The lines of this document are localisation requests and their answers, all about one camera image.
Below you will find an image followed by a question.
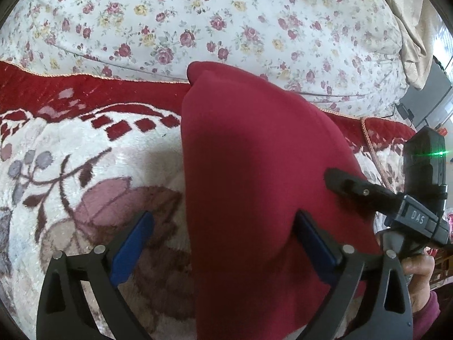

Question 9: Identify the grey panel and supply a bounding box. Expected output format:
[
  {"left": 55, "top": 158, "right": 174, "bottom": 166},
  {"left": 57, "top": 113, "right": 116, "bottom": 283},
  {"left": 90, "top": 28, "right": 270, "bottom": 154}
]
[{"left": 401, "top": 55, "right": 453, "bottom": 131}]

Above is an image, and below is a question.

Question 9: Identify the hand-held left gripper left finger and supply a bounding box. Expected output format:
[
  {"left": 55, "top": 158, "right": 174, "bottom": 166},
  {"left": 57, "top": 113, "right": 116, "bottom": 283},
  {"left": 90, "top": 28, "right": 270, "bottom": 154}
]
[{"left": 35, "top": 211, "right": 155, "bottom": 340}]

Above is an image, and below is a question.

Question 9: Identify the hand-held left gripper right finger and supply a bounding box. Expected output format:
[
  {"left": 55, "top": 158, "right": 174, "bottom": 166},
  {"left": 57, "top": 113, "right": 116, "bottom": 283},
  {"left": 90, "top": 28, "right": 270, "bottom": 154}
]
[{"left": 294, "top": 210, "right": 414, "bottom": 340}]

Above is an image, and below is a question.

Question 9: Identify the beige cloth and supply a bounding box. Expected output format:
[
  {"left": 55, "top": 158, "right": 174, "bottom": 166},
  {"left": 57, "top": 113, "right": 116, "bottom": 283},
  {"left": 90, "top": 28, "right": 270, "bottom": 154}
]
[{"left": 366, "top": 0, "right": 446, "bottom": 91}]

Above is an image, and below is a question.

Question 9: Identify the red and white plush blanket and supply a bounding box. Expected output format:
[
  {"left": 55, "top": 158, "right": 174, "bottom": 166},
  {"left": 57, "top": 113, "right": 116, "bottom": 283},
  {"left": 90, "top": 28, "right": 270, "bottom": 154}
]
[{"left": 0, "top": 60, "right": 419, "bottom": 340}]

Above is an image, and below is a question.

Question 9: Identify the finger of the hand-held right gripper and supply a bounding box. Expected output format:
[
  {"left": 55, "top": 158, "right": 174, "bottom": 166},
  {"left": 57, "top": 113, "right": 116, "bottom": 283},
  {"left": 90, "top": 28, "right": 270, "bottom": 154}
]
[{"left": 324, "top": 167, "right": 405, "bottom": 217}]

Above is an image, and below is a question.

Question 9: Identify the dark red garment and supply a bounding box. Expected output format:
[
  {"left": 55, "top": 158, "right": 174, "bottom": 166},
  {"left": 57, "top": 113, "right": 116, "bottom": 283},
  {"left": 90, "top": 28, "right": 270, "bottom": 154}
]
[{"left": 180, "top": 61, "right": 386, "bottom": 340}]

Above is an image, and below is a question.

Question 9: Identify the black power adapter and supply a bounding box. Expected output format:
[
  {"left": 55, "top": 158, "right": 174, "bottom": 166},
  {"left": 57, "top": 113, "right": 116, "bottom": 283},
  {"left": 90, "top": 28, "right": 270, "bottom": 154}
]
[{"left": 384, "top": 103, "right": 415, "bottom": 125}]

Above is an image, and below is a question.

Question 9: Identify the floral print quilt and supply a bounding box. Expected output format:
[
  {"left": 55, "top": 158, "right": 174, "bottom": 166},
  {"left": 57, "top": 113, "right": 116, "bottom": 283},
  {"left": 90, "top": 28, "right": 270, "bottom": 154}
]
[{"left": 0, "top": 0, "right": 408, "bottom": 121}]

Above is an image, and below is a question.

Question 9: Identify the person's right hand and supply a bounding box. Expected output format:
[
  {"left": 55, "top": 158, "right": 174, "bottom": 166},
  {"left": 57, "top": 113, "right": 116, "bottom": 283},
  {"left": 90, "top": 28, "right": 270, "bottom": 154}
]
[{"left": 376, "top": 229, "right": 436, "bottom": 293}]

